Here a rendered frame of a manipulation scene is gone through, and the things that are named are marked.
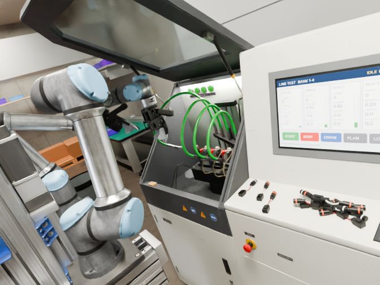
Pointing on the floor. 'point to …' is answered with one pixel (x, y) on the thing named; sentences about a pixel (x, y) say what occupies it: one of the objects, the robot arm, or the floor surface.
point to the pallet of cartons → (64, 152)
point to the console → (302, 166)
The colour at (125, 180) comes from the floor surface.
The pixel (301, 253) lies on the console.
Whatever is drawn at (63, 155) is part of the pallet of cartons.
